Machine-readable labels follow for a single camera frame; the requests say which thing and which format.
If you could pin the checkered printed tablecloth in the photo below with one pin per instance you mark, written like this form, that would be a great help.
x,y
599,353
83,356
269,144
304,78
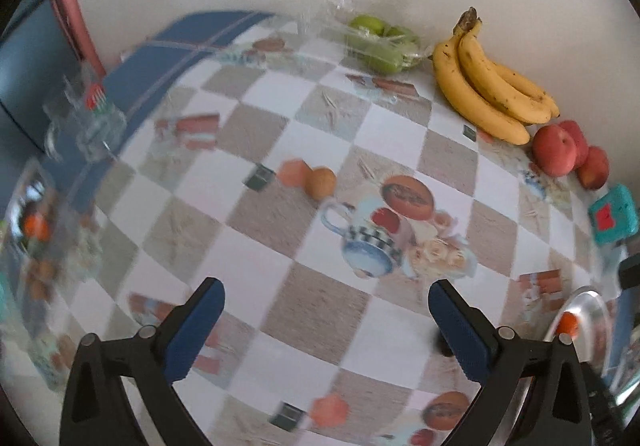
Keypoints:
x,y
300,236

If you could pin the small black box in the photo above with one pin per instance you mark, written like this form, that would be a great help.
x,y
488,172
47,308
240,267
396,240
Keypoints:
x,y
631,272

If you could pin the clear plastic fruit package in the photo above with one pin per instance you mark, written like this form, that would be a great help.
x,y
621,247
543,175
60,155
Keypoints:
x,y
375,38

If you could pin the clear glass bowl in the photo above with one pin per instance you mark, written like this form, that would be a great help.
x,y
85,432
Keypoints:
x,y
30,236

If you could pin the banana bunch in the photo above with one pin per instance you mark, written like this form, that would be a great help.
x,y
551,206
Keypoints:
x,y
487,86

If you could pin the red peach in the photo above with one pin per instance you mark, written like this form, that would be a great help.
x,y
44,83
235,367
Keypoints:
x,y
594,168
552,150
576,136

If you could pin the teal box with red label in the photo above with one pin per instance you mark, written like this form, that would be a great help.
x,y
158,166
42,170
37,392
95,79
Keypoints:
x,y
614,215

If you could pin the green round fruit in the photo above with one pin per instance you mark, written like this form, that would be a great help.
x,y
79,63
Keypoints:
x,y
367,24
385,58
404,33

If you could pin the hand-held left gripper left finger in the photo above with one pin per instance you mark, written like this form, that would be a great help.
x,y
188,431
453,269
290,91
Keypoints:
x,y
192,332

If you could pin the glass mug with red label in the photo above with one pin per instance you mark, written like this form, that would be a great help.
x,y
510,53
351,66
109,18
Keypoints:
x,y
82,126

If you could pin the round metal plate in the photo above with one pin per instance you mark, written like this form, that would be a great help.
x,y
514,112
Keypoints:
x,y
585,326

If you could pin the tangerine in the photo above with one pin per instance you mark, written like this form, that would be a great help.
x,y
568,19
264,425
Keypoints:
x,y
568,324

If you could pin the small brown round fruit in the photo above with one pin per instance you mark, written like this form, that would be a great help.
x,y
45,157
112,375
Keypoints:
x,y
321,183

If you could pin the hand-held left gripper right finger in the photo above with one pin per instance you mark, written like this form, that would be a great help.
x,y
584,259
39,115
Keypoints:
x,y
462,333

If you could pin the red upright post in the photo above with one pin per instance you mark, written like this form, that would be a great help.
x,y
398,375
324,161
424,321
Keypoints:
x,y
75,23

